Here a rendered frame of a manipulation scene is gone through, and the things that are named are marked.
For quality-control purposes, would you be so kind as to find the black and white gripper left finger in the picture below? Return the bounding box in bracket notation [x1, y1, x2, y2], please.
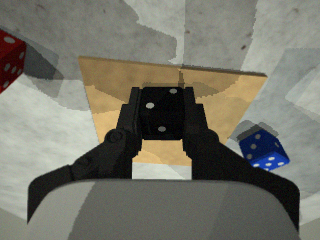
[27, 87, 143, 225]

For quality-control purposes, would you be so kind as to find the black die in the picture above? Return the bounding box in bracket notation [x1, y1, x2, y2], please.
[139, 87, 185, 141]

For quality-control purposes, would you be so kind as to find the tan flat mat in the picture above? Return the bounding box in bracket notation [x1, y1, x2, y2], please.
[77, 55, 268, 166]

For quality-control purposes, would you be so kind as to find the red die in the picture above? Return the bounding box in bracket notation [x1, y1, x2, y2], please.
[0, 30, 27, 94]

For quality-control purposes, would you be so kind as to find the blue die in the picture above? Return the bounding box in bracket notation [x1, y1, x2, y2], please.
[239, 129, 290, 171]

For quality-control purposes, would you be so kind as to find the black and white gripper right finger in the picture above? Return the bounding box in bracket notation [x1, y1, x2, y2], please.
[182, 87, 300, 234]

